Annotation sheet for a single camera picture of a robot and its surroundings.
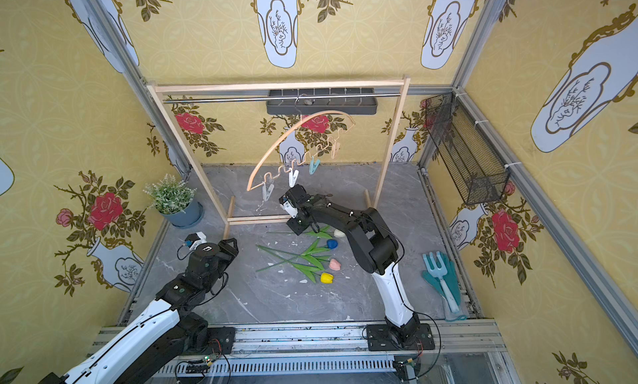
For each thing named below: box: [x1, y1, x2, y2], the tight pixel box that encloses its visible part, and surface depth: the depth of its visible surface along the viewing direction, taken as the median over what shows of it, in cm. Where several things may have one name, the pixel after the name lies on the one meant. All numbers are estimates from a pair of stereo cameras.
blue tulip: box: [269, 238, 339, 266], surface depth 94 cm
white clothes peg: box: [288, 167, 300, 188], surface depth 78 cm
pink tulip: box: [255, 255, 342, 273], surface depth 89 cm
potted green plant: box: [142, 173, 205, 229], surface depth 92 cm
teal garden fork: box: [422, 251, 461, 314], surface depth 88 cm
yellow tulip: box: [255, 244, 334, 285], surface depth 88 cm
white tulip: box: [333, 228, 347, 239], surface depth 97 cm
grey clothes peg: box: [261, 181, 275, 202], surface depth 73 cm
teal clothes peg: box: [309, 155, 321, 176], surface depth 81 cm
